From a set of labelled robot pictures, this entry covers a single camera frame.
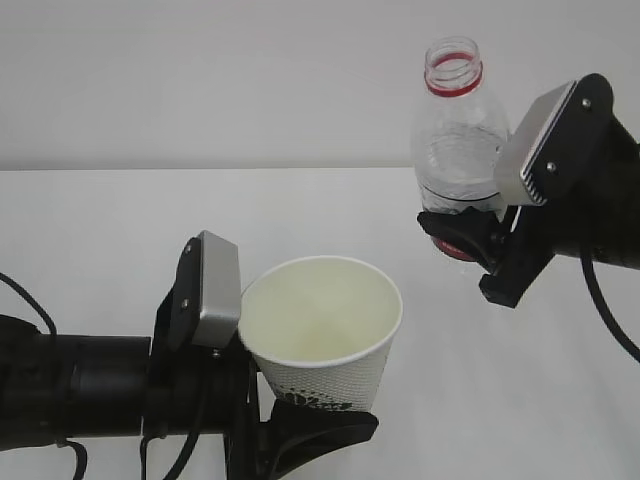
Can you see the white paper cup green logo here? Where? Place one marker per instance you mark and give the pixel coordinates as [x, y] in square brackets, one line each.
[320, 329]

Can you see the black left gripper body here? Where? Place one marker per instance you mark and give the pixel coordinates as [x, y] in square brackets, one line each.
[193, 389]

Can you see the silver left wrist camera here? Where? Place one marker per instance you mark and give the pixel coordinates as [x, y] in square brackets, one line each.
[220, 292]

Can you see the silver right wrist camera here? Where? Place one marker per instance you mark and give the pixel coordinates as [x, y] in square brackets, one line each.
[513, 172]

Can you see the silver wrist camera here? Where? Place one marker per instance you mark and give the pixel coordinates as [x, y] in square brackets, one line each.
[220, 292]
[513, 172]

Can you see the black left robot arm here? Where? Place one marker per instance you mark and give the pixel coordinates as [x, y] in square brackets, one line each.
[58, 389]

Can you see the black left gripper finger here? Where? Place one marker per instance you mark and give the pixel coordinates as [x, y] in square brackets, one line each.
[296, 435]

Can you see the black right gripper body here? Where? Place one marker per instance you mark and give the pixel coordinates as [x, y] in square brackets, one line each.
[588, 171]

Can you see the clear water bottle red label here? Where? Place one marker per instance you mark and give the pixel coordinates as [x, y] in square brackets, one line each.
[458, 130]

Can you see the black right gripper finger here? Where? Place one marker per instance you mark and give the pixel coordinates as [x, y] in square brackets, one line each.
[472, 232]

